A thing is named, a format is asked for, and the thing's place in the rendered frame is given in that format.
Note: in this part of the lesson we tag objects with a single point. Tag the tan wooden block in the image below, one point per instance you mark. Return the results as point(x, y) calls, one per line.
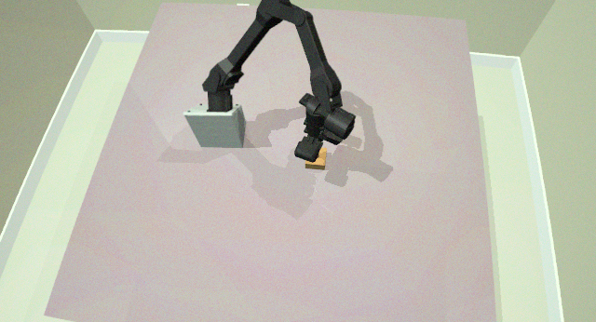
point(320, 161)

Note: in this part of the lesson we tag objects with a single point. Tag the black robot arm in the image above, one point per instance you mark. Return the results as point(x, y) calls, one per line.
point(324, 81)

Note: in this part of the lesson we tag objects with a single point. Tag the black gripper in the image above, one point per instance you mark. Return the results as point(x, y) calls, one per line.
point(309, 147)

